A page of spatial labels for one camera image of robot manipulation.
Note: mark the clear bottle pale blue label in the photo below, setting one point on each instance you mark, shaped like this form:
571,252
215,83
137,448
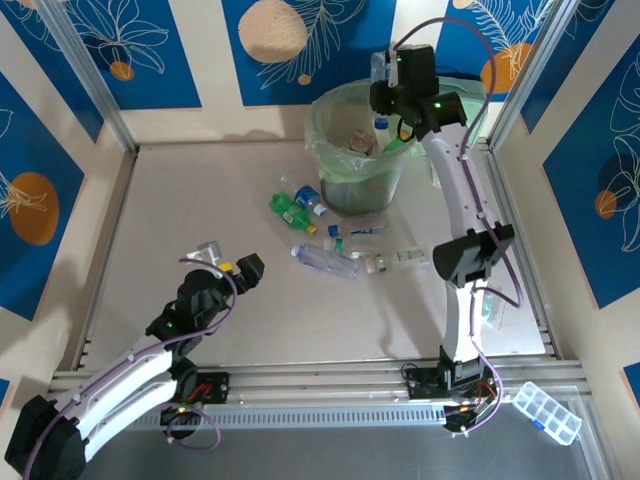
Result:
381,123

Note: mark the brown coffee drink bottle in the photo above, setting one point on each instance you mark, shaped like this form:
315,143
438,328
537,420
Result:
361,141

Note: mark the large clear plastic bottle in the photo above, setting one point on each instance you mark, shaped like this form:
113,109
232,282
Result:
325,260

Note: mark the clear bottle white green cap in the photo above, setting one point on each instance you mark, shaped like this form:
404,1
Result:
336,244

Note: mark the clear bottle dark blue label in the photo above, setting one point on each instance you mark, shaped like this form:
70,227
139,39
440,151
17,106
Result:
307,196

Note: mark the small ribbed clear bottle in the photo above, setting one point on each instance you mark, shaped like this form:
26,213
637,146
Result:
290,182

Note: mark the slim clear bottle blue cap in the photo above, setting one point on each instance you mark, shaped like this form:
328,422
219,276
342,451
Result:
365,230

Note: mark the small clear bottle green label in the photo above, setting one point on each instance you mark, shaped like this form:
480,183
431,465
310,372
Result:
375,263

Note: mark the small clear bottle pale label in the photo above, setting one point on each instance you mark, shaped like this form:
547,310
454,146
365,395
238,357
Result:
410,256

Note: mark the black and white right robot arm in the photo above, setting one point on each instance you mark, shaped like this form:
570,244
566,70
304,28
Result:
467,255

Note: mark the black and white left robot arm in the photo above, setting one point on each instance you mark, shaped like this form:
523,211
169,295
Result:
40,440

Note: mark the green plastic bin liner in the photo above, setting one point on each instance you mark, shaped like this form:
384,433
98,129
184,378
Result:
330,155

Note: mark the grey metal mesh bin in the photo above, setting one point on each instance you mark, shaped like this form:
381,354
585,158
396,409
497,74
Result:
350,197

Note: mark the mint green zip pouch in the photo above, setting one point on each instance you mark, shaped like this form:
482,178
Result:
462,85

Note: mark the green clear plastic packet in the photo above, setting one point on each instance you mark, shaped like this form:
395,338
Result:
494,307

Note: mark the clear compartment organizer box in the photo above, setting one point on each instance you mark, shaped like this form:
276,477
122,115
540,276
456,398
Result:
547,412

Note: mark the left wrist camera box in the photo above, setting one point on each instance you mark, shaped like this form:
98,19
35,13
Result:
205,251

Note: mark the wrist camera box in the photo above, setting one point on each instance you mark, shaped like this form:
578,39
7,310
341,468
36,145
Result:
205,251
384,67

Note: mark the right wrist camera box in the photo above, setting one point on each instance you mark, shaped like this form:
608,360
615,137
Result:
384,67

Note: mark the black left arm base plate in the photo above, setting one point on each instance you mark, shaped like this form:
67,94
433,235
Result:
215,387

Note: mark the aluminium frame post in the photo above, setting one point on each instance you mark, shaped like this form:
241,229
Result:
532,75
90,75

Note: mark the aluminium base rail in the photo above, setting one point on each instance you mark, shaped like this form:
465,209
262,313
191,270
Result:
325,380

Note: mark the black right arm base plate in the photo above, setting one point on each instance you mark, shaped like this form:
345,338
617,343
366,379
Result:
417,382

